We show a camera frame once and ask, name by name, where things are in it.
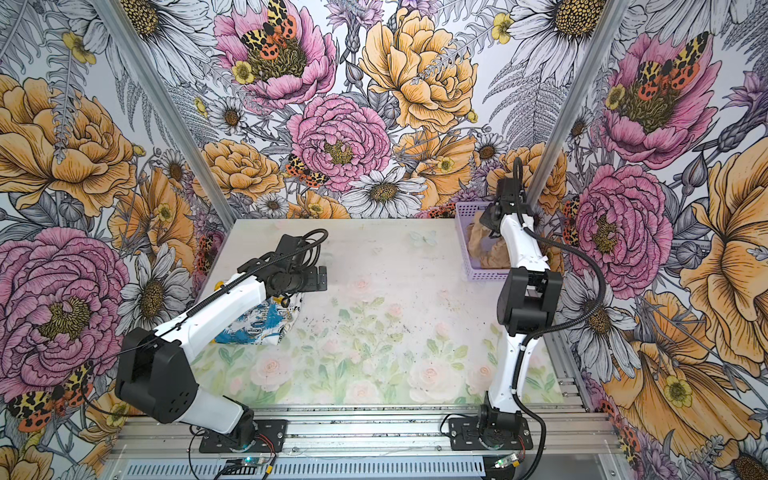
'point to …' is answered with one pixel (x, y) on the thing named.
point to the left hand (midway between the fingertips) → (308, 287)
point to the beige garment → (493, 250)
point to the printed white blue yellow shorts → (264, 324)
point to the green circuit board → (243, 466)
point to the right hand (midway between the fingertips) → (492, 218)
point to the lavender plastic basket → (476, 272)
